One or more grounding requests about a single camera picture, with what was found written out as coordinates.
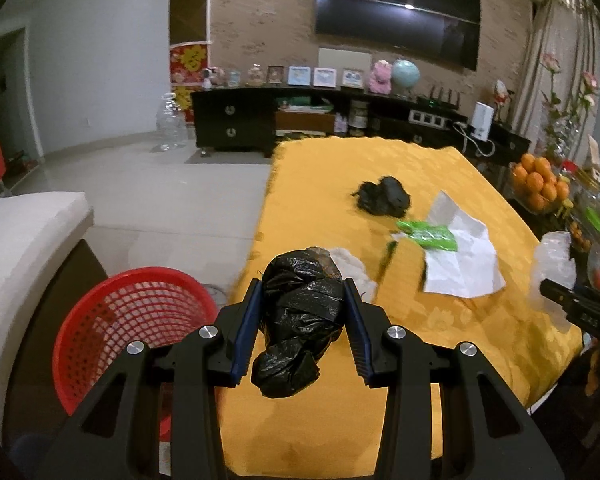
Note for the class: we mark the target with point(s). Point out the beige curtain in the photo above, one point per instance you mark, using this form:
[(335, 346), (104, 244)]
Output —
[(565, 35)]

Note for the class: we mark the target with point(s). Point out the artificial pink roses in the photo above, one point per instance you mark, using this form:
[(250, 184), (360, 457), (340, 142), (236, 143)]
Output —
[(552, 62)]

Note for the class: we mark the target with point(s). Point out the white sofa seat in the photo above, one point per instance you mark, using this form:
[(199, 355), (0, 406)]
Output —
[(25, 240)]

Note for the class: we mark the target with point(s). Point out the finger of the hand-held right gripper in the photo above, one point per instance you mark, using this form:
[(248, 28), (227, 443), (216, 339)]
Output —
[(580, 299)]

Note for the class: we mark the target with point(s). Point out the red floral poster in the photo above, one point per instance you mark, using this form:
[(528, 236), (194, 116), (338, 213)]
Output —
[(187, 65)]

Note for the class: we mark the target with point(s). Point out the small white bottles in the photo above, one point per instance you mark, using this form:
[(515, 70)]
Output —
[(341, 124)]

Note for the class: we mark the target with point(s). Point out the white board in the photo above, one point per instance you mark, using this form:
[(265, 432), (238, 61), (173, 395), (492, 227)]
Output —
[(344, 57)]

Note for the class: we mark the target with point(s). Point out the white socket strip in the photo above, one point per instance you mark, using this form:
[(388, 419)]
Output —
[(430, 117)]

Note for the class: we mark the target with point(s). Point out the white crumpled tissue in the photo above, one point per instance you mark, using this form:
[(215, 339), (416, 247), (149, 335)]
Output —
[(355, 270)]

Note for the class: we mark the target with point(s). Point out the stacked jars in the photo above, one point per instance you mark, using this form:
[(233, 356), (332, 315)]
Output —
[(358, 117)]

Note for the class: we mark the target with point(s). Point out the black router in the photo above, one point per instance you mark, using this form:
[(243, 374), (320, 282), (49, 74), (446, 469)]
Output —
[(439, 102)]

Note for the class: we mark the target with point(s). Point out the small white toy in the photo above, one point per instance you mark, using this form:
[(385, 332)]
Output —
[(209, 79)]

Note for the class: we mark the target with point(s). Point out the dark small picture frame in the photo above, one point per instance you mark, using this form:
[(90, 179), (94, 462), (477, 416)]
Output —
[(275, 74)]

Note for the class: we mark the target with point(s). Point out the green snack packet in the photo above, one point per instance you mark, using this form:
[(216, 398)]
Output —
[(430, 235)]

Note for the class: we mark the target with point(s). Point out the beige picture frame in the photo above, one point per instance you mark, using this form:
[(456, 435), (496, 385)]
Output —
[(353, 79)]

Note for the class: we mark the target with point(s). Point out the glass fruit bowl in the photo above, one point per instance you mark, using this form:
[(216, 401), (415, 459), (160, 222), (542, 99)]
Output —
[(535, 205)]

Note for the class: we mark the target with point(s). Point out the wooden drawer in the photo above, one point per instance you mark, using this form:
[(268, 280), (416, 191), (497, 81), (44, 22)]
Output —
[(305, 122)]

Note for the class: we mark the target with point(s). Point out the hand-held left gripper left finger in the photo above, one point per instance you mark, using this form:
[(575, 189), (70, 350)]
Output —
[(245, 332)]

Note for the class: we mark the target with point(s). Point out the red and white figurine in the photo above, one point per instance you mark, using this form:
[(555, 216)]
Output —
[(502, 92)]

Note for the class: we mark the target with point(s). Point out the black television cabinet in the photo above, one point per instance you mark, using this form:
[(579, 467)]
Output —
[(245, 120)]

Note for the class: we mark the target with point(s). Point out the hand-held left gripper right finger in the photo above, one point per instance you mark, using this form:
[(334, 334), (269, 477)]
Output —
[(358, 332)]

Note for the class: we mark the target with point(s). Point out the red plastic basket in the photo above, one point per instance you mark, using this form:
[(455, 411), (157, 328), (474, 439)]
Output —
[(130, 305)]

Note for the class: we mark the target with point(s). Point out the clear plastic water jug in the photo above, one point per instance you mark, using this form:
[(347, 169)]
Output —
[(171, 125)]

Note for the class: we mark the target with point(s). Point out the clear plastic bag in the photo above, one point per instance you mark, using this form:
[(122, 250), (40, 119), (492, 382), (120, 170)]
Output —
[(555, 255)]

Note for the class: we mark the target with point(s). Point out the pale blue globe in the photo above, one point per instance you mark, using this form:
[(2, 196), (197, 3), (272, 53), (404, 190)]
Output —
[(406, 74)]

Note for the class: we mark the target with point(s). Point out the pink and blue picture frame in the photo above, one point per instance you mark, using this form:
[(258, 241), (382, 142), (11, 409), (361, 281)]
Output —
[(325, 78)]

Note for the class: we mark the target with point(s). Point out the pink plush toy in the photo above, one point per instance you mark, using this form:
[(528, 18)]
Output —
[(381, 76)]

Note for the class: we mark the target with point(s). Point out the yellow tablecloth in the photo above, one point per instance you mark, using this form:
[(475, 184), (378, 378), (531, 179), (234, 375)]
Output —
[(330, 185)]

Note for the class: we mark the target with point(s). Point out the white upright device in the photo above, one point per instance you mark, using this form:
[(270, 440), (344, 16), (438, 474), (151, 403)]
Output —
[(482, 120)]

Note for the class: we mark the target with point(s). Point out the dark grey crumpled bag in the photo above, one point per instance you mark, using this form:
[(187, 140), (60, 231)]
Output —
[(384, 195)]

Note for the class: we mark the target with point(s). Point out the black wall television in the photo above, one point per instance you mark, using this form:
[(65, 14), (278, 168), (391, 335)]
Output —
[(395, 15)]

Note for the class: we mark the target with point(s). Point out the green items in cabinet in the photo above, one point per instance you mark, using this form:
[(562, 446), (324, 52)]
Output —
[(305, 104)]

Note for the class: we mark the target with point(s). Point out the pile of oranges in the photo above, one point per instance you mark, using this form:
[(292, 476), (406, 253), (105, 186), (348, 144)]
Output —
[(537, 180)]

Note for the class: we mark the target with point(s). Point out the black plastic bag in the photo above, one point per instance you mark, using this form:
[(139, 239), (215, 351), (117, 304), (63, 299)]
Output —
[(300, 310)]

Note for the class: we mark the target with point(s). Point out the snow globe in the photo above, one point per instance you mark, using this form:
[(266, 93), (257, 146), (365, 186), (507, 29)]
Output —
[(253, 75)]

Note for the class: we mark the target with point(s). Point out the white paper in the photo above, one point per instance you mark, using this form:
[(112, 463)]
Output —
[(462, 265)]

